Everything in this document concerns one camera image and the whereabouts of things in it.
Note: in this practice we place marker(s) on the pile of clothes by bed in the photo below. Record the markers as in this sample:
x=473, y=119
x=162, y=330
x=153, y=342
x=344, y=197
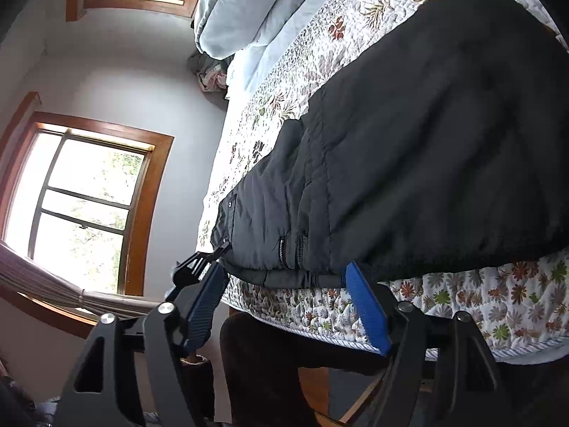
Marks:
x=211, y=73

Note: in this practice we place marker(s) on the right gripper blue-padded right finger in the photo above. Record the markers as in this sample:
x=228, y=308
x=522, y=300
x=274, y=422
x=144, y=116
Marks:
x=449, y=352

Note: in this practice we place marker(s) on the black padded pants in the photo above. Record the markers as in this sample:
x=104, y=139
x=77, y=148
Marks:
x=442, y=148

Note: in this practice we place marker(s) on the wood-framed side window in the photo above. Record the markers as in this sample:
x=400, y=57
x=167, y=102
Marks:
x=78, y=198

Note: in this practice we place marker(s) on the floral quilted bedspread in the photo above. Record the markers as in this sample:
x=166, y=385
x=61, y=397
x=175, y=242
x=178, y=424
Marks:
x=520, y=308

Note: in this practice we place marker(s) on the light blue bed sheet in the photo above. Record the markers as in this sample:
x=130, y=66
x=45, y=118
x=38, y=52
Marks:
x=266, y=49

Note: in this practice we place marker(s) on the grey beige curtain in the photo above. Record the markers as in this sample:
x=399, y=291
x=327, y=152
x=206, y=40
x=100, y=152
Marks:
x=22, y=275

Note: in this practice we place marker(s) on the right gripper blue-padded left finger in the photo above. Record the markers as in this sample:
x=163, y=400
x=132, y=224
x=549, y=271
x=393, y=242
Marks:
x=102, y=389

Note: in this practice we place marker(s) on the folded light blue duvet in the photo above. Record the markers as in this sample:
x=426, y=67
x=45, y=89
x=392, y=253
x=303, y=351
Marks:
x=223, y=27

